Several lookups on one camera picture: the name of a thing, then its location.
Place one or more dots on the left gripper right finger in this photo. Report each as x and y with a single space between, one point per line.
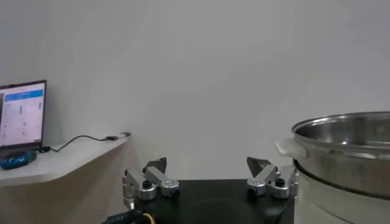
268 176

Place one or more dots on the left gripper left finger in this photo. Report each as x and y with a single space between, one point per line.
158 179

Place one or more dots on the steel steamer basket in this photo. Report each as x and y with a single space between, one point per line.
350 170

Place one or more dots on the white electric cooker base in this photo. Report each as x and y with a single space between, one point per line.
335 210

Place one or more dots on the white side table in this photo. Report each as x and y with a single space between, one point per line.
61 164

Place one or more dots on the blue computer mouse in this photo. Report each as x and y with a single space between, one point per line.
16 159

